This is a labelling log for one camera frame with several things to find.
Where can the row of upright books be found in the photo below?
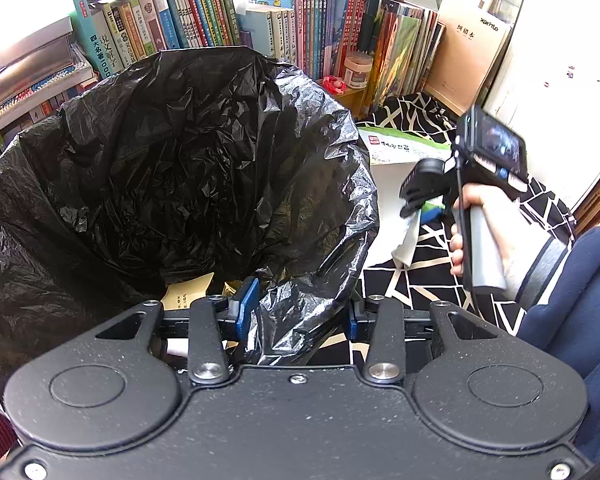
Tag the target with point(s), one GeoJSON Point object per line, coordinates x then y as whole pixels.
{"type": "Point", "coordinates": [205, 25]}

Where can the gold candy wrapper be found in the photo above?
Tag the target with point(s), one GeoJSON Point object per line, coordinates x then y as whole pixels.
{"type": "Point", "coordinates": [230, 290]}

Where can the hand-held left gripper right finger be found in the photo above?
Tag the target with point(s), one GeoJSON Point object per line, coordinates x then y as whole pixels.
{"type": "Point", "coordinates": [353, 320]}

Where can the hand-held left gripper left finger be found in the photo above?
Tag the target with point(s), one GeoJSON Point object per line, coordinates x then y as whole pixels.
{"type": "Point", "coordinates": [247, 305]}

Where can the pink crocheted ornament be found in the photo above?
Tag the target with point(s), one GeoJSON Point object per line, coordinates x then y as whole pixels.
{"type": "Point", "coordinates": [335, 84]}

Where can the tan kraft notebook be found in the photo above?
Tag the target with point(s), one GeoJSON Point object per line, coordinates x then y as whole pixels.
{"type": "Point", "coordinates": [472, 55]}

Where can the tan paper piece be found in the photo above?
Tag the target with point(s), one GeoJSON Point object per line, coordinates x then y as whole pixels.
{"type": "Point", "coordinates": [185, 292]}

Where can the white paper bag blue print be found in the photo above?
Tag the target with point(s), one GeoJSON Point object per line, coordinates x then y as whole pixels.
{"type": "Point", "coordinates": [407, 245]}

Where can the white lidded toothpick jar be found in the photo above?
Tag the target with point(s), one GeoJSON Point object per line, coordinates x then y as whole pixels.
{"type": "Point", "coordinates": [358, 72]}

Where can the black geometric tablecloth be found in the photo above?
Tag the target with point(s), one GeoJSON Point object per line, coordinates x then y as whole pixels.
{"type": "Point", "coordinates": [430, 280]}

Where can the row of thin picture books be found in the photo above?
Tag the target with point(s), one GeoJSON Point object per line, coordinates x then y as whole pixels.
{"type": "Point", "coordinates": [405, 50]}

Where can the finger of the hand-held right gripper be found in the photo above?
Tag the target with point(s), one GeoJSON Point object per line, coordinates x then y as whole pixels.
{"type": "Point", "coordinates": [412, 200]}

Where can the person's right forearm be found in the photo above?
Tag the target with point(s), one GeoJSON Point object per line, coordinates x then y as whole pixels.
{"type": "Point", "coordinates": [570, 300]}

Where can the black trash bag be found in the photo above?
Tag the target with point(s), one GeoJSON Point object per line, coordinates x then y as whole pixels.
{"type": "Point", "coordinates": [155, 160]}

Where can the green snack package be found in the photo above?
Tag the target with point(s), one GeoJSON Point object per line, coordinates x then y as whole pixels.
{"type": "Point", "coordinates": [405, 150]}

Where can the person's right hand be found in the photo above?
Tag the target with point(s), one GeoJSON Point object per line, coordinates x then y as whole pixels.
{"type": "Point", "coordinates": [505, 230]}

